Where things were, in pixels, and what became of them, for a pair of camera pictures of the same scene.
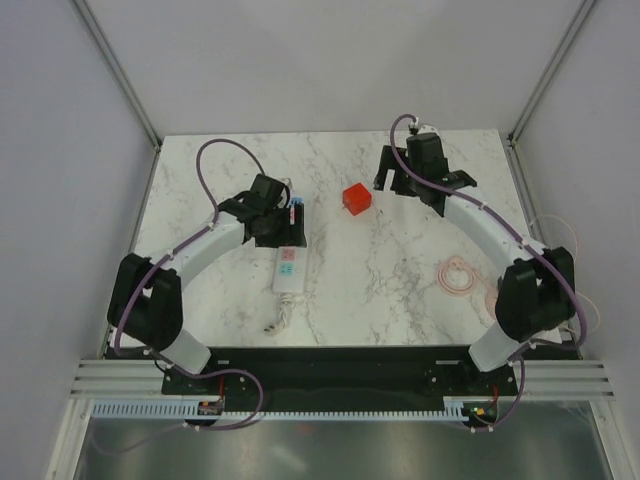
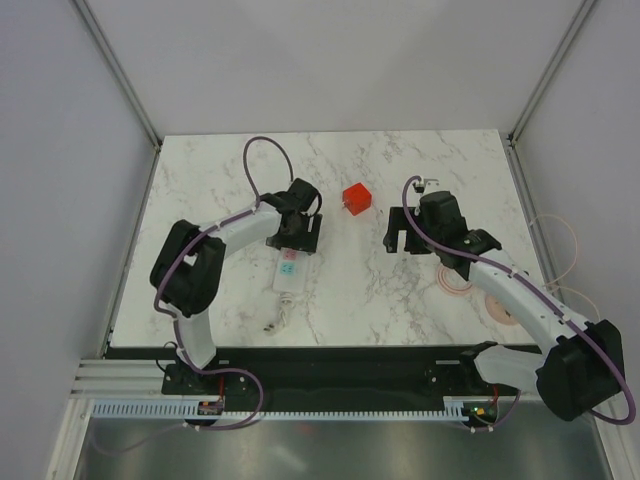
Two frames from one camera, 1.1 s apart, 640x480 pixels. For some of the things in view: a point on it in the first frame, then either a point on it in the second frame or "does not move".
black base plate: (345, 374) does not move
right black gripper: (385, 164) -> (399, 221)
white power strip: (290, 270) does not move
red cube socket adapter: (357, 198) does not move
